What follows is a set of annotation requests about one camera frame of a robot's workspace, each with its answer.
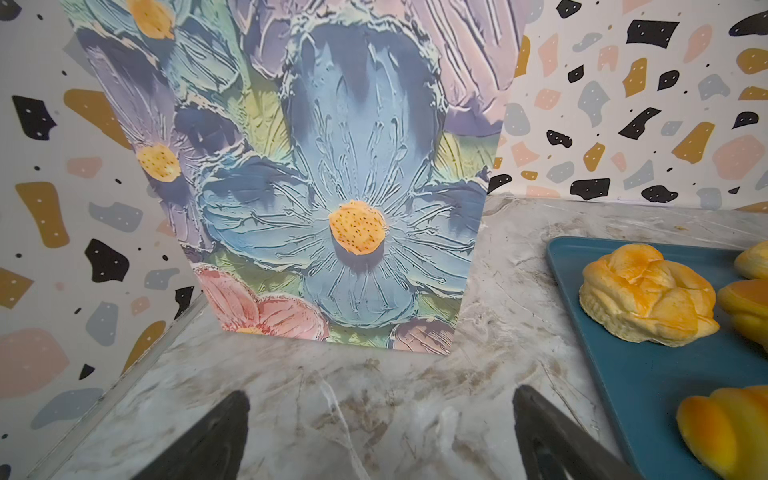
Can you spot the knotted flower bread roll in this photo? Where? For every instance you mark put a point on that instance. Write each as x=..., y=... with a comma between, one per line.
x=637, y=295

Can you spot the striped croissant bread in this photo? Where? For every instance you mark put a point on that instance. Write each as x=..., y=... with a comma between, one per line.
x=727, y=431

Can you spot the teal plastic tray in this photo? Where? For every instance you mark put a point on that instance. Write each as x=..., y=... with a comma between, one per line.
x=642, y=384

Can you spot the smooth oval bread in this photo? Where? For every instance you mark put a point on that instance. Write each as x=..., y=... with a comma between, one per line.
x=753, y=262

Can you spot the small round bun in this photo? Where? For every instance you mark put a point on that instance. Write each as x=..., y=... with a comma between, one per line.
x=746, y=303

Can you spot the floral paper bag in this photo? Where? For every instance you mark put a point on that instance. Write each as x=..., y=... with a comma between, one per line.
x=323, y=164

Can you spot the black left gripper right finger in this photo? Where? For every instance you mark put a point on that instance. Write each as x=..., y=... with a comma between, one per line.
x=552, y=446

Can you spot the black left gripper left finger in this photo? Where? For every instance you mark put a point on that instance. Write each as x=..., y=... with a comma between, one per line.
x=211, y=449

